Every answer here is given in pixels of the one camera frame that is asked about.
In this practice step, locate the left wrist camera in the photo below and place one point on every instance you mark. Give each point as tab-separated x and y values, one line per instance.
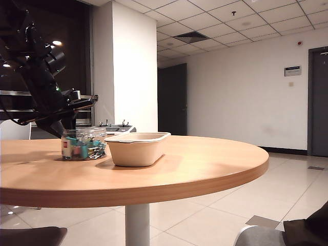
75	95

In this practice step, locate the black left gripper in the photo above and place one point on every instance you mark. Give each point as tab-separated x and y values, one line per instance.
59	111

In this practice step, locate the clear plastic clip jar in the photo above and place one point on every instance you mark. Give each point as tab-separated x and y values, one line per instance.
97	133

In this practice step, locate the dark brown seat cushion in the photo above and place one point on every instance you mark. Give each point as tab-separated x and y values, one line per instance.
30	237

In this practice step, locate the red fire alarm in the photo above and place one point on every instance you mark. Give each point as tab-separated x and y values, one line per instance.
300	43

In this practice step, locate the white blue wall sign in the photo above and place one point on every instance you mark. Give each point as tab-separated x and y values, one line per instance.
292	71

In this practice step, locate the teal binder clip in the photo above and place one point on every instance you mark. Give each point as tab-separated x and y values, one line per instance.
82	150
97	146

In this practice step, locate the white table pedestal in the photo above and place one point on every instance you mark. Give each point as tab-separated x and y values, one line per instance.
137	225

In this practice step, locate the square ceiling air vent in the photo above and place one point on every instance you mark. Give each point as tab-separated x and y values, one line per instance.
191	37

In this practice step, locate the beige wall light switch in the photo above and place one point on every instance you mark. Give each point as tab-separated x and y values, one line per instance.
291	84

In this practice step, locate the white grey remote controller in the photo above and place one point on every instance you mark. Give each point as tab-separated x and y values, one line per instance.
123	128

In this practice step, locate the white plastic chair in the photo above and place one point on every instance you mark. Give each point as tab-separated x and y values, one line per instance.
12	132

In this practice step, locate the beige rectangular paper bowl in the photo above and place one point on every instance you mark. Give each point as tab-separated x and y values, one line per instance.
135	153

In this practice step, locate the grey rounded chair back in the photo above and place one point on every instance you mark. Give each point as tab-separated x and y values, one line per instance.
258	238

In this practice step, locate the dark double door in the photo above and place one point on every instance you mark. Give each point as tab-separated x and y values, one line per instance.
171	102

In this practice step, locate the grey floor hatch plate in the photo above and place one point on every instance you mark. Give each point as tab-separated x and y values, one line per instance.
264	222

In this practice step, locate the grey door with frame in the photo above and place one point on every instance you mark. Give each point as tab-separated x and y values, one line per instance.
320	102

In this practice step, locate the metal floor vent grille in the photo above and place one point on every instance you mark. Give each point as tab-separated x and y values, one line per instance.
315	168

